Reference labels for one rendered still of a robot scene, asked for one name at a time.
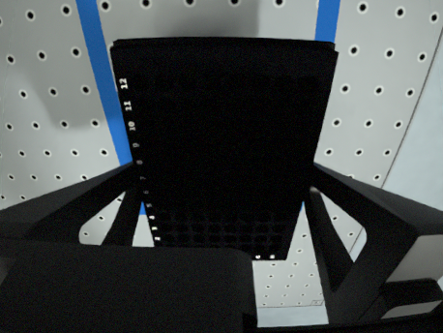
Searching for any blue rectangular tape outline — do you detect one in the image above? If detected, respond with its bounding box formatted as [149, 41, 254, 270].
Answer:
[75, 0, 340, 165]

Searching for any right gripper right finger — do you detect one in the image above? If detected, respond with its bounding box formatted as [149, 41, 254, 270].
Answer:
[304, 162, 443, 323]

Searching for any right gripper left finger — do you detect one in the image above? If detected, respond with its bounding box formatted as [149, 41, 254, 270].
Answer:
[0, 161, 142, 246]

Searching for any grey perforated base plate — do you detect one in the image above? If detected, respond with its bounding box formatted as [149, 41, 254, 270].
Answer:
[0, 0, 443, 309]

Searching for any black well plate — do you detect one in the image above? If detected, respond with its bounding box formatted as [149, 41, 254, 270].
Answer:
[109, 37, 339, 261]

